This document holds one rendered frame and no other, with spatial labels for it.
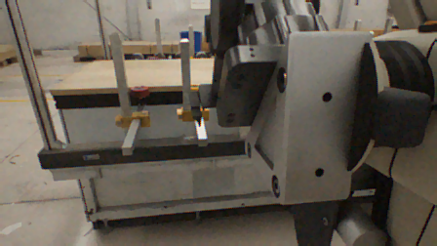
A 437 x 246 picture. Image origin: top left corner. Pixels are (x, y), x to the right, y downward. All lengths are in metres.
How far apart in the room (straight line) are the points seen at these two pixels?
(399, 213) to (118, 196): 1.49
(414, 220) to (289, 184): 0.19
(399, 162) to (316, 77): 0.12
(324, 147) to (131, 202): 1.56
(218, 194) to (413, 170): 1.47
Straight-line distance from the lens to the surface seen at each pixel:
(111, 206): 1.73
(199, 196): 1.66
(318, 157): 0.18
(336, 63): 0.17
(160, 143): 1.16
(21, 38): 1.16
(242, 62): 0.17
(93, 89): 1.34
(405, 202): 0.35
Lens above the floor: 1.24
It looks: 24 degrees down
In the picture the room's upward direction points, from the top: straight up
